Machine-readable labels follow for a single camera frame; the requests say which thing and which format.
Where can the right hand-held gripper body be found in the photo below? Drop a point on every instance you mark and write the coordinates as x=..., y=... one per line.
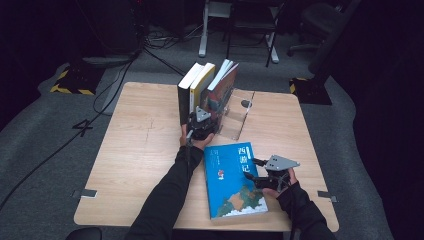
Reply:
x=280, y=166

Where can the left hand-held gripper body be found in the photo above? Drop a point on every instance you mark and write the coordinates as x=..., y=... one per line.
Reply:
x=201, y=126

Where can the blue paperback book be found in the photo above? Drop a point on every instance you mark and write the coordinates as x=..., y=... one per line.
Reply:
x=230, y=180

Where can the black hardcover book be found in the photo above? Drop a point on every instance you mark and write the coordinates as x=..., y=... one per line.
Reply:
x=184, y=100

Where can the clear acrylic book rack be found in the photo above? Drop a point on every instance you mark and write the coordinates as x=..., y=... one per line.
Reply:
x=236, y=116

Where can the person's right hand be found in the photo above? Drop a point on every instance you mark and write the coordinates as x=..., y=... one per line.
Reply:
x=292, y=176

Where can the grey tape strip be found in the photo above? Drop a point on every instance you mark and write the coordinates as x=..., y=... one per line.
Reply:
x=85, y=193
x=328, y=196

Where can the yellow-black striped stand base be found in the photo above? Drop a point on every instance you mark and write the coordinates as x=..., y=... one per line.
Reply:
x=310, y=93
x=75, y=83

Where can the grey round stand foot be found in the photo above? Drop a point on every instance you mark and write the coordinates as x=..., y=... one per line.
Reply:
x=106, y=60

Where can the black slanted stand pole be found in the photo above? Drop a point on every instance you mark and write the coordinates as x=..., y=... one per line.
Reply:
x=328, y=46

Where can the black office chair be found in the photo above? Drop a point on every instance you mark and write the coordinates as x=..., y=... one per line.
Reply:
x=316, y=20

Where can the dark rounded object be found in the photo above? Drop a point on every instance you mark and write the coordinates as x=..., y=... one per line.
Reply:
x=83, y=234

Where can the white desk frame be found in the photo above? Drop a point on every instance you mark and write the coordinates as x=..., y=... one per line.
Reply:
x=203, y=36

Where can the black folding chair frame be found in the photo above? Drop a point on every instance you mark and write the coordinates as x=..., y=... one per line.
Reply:
x=253, y=23

